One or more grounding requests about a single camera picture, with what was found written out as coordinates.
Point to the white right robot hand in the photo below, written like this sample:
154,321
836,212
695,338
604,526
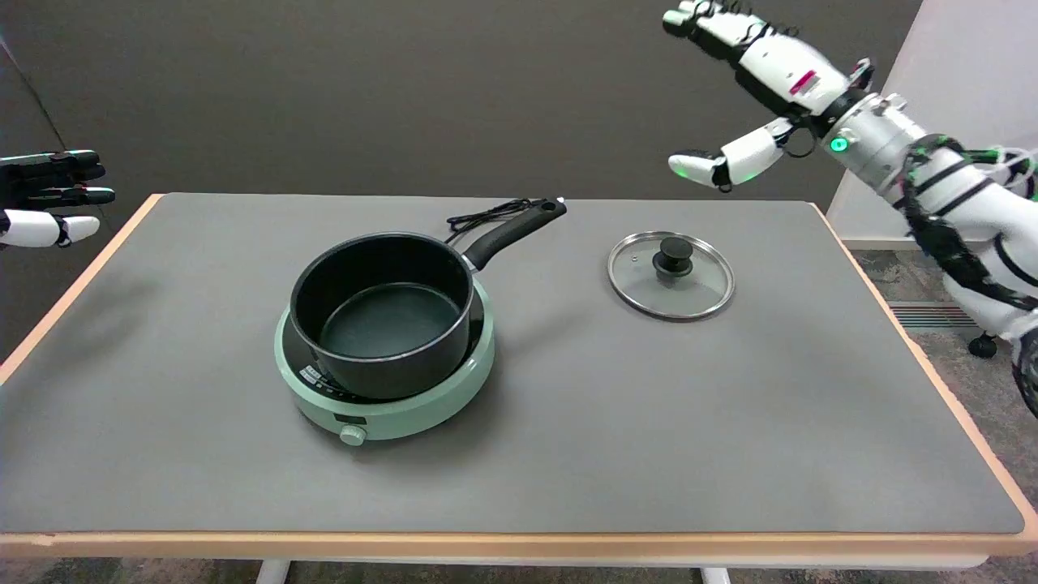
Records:
791,69

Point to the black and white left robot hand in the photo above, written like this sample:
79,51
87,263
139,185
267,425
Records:
36,227

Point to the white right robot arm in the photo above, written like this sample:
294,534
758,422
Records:
973,203

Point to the glass pot lid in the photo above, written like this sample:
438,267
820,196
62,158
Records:
697,284

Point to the floor vent grille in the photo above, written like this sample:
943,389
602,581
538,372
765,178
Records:
916,318

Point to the chair leg with black caster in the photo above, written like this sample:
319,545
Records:
983,346

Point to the grey table mat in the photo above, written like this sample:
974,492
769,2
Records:
649,422

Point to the green induction cooker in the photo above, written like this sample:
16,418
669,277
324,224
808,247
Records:
405,418

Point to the white table leg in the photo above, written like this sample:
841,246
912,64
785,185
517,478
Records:
272,573
715,577

